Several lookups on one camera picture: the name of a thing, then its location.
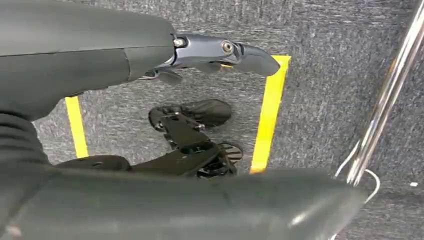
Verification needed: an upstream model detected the yellow floor tape outline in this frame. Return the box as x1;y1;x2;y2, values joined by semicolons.
64;54;292;175

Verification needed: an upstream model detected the black robot leg with foot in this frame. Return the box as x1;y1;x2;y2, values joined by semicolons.
54;98;245;180

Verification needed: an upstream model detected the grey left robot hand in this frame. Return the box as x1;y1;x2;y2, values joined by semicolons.
0;0;369;240

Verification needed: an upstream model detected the thin white cable loop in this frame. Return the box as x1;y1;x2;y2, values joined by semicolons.
330;140;382;240

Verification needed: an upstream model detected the chrome stanchion with round base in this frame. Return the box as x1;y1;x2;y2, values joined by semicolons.
345;0;424;187

